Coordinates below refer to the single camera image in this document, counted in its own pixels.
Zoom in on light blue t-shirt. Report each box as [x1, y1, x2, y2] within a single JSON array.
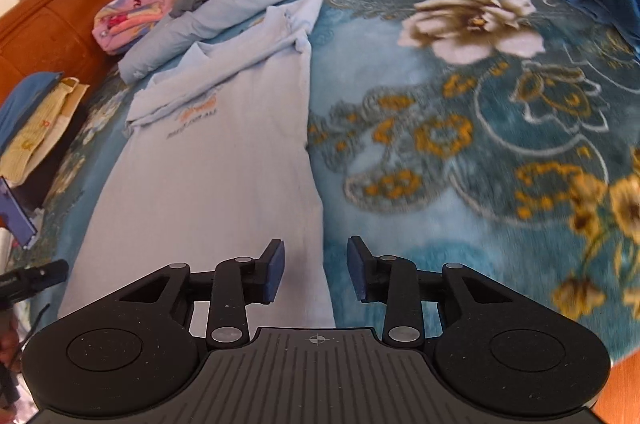
[[60, 0, 334, 328]]

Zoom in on blue smartphone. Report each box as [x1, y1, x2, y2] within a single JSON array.
[[0, 177, 37, 248]]

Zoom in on blue pillow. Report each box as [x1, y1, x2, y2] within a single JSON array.
[[0, 72, 62, 151]]

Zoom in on orange wooden headboard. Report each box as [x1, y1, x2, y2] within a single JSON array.
[[0, 0, 116, 98]]

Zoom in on pink cartoon folded blanket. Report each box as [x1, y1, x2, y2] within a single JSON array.
[[92, 0, 177, 56]]

